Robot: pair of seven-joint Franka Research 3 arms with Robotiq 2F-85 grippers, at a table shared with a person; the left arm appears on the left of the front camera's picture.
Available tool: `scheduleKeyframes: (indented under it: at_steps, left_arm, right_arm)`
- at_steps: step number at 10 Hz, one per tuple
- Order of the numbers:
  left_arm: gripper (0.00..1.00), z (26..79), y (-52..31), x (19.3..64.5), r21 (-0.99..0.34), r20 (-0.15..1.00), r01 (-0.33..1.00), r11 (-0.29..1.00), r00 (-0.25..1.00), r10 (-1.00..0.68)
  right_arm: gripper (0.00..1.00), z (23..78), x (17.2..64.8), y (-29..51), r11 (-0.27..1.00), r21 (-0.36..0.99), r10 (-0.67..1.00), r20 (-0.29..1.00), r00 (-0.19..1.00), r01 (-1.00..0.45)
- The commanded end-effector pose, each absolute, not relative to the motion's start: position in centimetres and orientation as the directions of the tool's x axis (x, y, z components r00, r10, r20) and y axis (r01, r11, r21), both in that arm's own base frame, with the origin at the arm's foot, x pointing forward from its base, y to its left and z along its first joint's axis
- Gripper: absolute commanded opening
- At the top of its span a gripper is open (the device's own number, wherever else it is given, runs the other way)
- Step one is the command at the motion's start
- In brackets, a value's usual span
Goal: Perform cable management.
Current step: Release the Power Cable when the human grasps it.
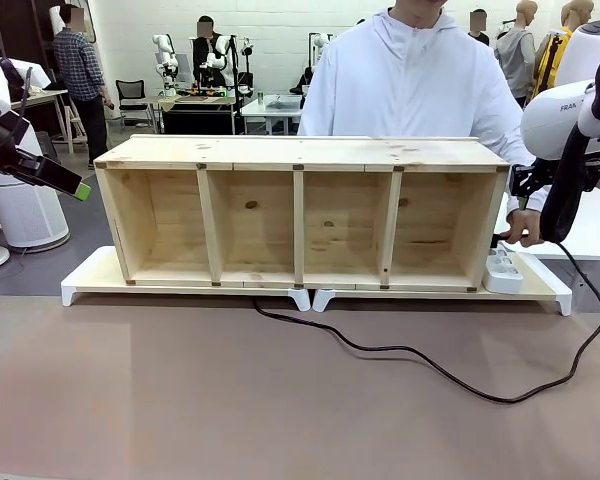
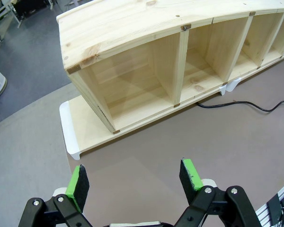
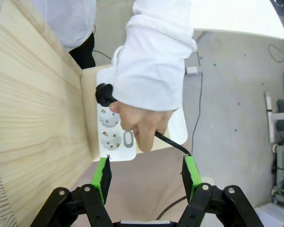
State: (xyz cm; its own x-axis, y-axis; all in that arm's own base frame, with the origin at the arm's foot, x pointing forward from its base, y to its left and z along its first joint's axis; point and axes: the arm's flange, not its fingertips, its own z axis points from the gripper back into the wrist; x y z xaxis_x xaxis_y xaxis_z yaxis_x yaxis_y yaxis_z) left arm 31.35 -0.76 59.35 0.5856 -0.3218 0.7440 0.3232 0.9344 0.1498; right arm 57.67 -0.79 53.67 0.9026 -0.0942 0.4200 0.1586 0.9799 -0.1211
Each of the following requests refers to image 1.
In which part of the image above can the white-legged wooden riser stand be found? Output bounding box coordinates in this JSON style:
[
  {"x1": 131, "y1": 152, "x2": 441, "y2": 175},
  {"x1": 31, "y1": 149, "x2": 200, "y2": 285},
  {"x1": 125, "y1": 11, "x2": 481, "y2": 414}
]
[
  {"x1": 60, "y1": 245, "x2": 313, "y2": 313},
  {"x1": 312, "y1": 249, "x2": 574, "y2": 318}
]

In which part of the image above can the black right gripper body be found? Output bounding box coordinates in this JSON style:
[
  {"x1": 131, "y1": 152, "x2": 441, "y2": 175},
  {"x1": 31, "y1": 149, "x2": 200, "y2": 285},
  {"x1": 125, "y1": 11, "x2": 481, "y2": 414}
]
[{"x1": 542, "y1": 157, "x2": 600, "y2": 194}]

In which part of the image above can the person in plaid shirt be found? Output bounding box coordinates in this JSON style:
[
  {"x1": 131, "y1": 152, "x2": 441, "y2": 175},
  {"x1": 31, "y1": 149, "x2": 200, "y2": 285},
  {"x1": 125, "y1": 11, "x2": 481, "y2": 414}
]
[{"x1": 52, "y1": 3, "x2": 110, "y2": 170}]

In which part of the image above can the black-draped background table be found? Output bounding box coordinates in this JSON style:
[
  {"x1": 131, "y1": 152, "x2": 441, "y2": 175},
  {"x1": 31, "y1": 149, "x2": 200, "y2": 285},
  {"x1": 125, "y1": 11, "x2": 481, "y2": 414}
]
[{"x1": 158, "y1": 93, "x2": 242, "y2": 136}]

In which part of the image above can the black office chair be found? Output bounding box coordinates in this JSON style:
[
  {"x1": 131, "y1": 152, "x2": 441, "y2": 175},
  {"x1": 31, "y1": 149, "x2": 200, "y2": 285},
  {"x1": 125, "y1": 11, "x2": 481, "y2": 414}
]
[{"x1": 115, "y1": 78, "x2": 155, "y2": 127}]

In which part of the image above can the white background table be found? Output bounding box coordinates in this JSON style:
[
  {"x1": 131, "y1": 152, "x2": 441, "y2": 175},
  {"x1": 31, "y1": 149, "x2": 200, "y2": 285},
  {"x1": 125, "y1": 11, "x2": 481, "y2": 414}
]
[{"x1": 240, "y1": 93, "x2": 304, "y2": 136}]

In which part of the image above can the person's left forearm white sleeve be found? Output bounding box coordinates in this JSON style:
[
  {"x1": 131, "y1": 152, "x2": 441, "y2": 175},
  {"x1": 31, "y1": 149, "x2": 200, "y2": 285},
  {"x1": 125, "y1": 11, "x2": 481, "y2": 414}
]
[{"x1": 482, "y1": 112, "x2": 552, "y2": 215}]

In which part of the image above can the grey-hooded mannequin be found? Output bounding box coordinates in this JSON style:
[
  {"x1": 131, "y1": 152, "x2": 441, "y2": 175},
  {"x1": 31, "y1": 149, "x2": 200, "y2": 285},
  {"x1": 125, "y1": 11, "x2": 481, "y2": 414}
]
[{"x1": 494, "y1": 0, "x2": 539, "y2": 109}]

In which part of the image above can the person in black vest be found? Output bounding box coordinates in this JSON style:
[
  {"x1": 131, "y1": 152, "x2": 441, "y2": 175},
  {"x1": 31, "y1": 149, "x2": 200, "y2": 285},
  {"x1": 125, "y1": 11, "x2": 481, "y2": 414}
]
[{"x1": 190, "y1": 14, "x2": 232, "y2": 92}]

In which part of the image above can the person in white hoodie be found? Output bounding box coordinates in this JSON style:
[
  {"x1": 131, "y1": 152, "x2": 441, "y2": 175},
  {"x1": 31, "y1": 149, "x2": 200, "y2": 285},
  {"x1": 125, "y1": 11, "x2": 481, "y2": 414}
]
[{"x1": 296, "y1": 0, "x2": 529, "y2": 169}]

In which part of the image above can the white power strip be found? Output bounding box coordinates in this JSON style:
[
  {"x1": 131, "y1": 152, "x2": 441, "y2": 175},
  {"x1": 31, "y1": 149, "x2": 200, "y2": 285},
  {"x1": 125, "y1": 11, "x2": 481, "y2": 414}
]
[{"x1": 481, "y1": 242, "x2": 526, "y2": 296}]

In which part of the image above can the black right arm cable sleeve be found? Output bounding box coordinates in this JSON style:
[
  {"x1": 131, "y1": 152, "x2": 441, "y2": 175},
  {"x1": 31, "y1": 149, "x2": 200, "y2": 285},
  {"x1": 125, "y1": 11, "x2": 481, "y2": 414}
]
[{"x1": 538, "y1": 47, "x2": 600, "y2": 245}]

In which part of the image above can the white cylindrical air purifier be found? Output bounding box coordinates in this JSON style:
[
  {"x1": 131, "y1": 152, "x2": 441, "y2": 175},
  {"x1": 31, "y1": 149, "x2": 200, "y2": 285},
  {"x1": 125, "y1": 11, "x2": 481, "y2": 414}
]
[{"x1": 0, "y1": 127, "x2": 72, "y2": 253}]

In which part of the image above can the yellow-shirted mannequin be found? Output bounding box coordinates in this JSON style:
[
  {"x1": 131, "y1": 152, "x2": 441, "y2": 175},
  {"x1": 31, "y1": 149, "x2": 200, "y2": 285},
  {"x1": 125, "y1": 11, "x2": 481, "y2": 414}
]
[{"x1": 532, "y1": 0, "x2": 596, "y2": 99}]

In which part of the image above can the person in black top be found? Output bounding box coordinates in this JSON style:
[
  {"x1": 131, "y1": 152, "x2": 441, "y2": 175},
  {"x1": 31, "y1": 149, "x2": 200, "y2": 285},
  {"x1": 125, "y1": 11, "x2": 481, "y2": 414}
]
[{"x1": 468, "y1": 8, "x2": 492, "y2": 47}]

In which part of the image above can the four-compartment pine wood shelf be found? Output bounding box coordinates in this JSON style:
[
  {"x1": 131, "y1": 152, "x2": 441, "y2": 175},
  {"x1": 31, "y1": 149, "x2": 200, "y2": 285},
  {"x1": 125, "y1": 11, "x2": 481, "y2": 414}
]
[{"x1": 93, "y1": 133, "x2": 511, "y2": 294}]

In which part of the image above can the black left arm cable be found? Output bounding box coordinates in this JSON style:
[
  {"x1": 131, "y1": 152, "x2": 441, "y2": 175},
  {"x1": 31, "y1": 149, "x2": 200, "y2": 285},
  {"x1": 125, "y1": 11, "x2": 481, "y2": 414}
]
[{"x1": 20, "y1": 66, "x2": 35, "y2": 119}]

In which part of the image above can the black power cable with plug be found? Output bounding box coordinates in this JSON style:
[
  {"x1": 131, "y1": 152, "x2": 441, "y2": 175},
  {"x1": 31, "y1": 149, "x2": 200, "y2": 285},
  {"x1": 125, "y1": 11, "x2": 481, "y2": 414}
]
[{"x1": 251, "y1": 230, "x2": 600, "y2": 405}]

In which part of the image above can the person's left hand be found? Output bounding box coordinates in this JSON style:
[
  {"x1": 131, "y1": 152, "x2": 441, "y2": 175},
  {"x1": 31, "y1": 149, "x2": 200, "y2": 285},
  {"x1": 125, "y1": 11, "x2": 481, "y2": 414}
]
[{"x1": 504, "y1": 207, "x2": 547, "y2": 249}]

